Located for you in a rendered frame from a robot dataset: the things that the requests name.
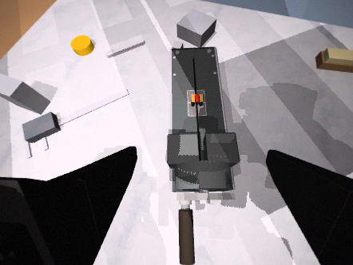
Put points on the yellow short cylinder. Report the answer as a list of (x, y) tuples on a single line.
[(82, 45)]

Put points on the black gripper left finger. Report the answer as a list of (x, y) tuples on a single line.
[(68, 217)]

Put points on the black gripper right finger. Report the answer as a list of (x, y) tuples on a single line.
[(321, 202)]

